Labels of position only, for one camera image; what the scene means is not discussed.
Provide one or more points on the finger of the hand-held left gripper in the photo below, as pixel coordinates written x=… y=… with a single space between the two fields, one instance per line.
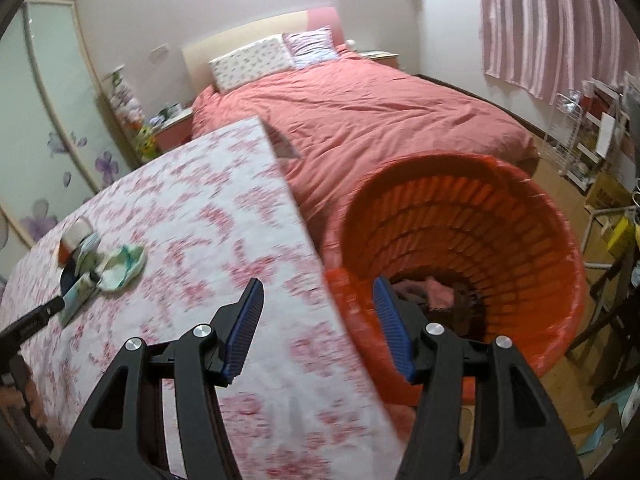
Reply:
x=35 y=317

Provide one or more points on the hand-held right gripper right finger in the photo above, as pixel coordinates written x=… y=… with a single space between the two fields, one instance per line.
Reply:
x=395 y=330

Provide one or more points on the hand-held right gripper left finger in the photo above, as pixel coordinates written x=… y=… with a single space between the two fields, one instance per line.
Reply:
x=245 y=325

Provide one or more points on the pale blue packet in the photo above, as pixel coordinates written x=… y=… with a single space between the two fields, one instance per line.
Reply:
x=77 y=302

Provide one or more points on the clothes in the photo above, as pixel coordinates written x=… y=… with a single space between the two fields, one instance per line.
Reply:
x=465 y=305

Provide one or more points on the grey green cloth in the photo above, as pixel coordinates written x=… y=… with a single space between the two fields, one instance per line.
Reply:
x=122 y=265

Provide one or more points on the slotted plastic laundry basket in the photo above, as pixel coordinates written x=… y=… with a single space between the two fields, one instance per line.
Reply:
x=500 y=200

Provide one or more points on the person's left hand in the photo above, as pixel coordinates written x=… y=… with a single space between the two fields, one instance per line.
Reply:
x=30 y=402

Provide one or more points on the pink floral tablecloth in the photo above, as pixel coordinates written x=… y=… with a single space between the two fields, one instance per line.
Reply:
x=200 y=210

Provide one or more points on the pink white nightstand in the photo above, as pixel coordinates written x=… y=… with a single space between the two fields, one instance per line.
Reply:
x=380 y=55
x=172 y=132

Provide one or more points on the yellow green plush toy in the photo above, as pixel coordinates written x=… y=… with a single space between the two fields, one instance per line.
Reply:
x=146 y=140

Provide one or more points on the bed with red duvet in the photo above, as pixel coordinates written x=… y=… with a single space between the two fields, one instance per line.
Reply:
x=375 y=110

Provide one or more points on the dark wooden chair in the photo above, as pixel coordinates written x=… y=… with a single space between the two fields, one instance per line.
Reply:
x=620 y=320

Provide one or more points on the white mug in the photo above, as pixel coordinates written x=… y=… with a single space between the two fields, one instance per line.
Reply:
x=175 y=109

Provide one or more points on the sliding door wardrobe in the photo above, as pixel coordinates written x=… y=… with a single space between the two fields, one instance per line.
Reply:
x=55 y=85

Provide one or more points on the hanging plush toys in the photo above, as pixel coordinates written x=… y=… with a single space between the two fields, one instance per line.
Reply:
x=125 y=100

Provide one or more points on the yellow cushion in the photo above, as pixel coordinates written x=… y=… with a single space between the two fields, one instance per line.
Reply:
x=617 y=232

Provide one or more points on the brown paper bag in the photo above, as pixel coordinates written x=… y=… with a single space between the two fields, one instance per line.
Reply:
x=607 y=190

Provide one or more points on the white storage trolley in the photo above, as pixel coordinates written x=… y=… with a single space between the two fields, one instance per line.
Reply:
x=582 y=150

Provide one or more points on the white floral pillow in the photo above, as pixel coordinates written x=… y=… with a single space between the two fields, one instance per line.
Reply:
x=250 y=62

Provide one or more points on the pink striped pillow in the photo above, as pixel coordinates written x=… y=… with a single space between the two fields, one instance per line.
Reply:
x=312 y=47

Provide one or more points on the white paper bag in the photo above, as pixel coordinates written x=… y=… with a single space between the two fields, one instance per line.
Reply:
x=606 y=135

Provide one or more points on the pink striped curtain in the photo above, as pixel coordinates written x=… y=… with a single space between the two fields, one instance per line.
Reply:
x=550 y=20

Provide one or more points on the wall switch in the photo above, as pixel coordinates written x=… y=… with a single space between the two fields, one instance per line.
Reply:
x=160 y=50

